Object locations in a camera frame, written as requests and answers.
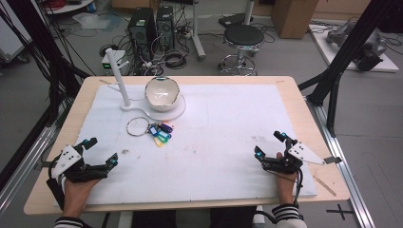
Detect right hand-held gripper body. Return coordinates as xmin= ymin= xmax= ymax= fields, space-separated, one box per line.
xmin=261 ymin=141 xmax=327 ymax=176

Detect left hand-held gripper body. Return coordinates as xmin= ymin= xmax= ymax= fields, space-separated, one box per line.
xmin=47 ymin=144 xmax=109 ymax=184

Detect key ring with coloured tags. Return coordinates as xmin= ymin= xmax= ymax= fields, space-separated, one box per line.
xmin=125 ymin=116 xmax=176 ymax=148

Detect person's right hand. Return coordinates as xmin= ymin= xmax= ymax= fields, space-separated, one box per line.
xmin=274 ymin=151 xmax=300 ymax=207

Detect person's left hand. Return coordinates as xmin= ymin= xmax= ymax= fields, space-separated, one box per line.
xmin=62 ymin=176 xmax=103 ymax=219

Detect thin wooden stick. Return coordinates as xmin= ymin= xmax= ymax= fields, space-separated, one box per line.
xmin=312 ymin=174 xmax=337 ymax=198

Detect white table mat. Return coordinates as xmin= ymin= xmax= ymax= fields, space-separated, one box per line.
xmin=75 ymin=83 xmax=318 ymax=207

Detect white hook stand with base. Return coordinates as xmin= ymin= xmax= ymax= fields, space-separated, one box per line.
xmin=104 ymin=47 xmax=187 ymax=122

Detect small white device green light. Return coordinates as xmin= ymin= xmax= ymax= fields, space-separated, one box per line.
xmin=101 ymin=49 xmax=128 ymax=76

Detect white ceramic bowl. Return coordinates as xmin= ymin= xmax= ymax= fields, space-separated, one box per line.
xmin=144 ymin=76 xmax=182 ymax=113

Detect person's legs in dark trousers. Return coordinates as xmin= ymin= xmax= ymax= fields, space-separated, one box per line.
xmin=130 ymin=206 xmax=259 ymax=228

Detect black round stool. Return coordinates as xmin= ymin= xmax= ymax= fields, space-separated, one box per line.
xmin=217 ymin=24 xmax=266 ymax=77

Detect brown cardboard box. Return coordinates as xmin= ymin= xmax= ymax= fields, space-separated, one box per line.
xmin=271 ymin=0 xmax=320 ymax=40

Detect large black computer tower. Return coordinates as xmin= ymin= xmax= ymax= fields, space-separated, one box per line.
xmin=127 ymin=7 xmax=157 ymax=63

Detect clear plastic sheet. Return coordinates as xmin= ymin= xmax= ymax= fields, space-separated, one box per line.
xmin=71 ymin=11 xmax=122 ymax=31

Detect grey robot parts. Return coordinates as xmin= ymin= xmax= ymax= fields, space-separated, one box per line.
xmin=325 ymin=21 xmax=388 ymax=72

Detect flat black case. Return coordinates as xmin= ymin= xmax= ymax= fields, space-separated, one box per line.
xmin=218 ymin=12 xmax=255 ymax=29

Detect white floor platform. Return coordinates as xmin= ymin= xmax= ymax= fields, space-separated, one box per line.
xmin=308 ymin=23 xmax=400 ymax=73

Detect white desk leg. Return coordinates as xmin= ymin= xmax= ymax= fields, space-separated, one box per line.
xmin=189 ymin=0 xmax=207 ymax=62

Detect round white table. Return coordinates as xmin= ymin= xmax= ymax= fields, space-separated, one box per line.
xmin=43 ymin=0 xmax=97 ymax=15

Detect slim black computer tower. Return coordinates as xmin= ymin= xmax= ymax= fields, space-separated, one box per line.
xmin=155 ymin=5 xmax=176 ymax=52

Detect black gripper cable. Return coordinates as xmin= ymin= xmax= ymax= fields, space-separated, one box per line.
xmin=259 ymin=168 xmax=305 ymax=224

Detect black strap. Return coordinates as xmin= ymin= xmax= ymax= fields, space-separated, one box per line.
xmin=46 ymin=178 xmax=67 ymax=211

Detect aluminium rail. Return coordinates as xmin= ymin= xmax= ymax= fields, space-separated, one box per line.
xmin=0 ymin=125 xmax=62 ymax=217
xmin=304 ymin=95 xmax=377 ymax=228

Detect black frame strut with cables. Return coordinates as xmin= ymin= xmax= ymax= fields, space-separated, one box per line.
xmin=0 ymin=0 xmax=91 ymax=127

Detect coil of black cable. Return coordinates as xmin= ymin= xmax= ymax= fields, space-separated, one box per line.
xmin=163 ymin=49 xmax=188 ymax=70

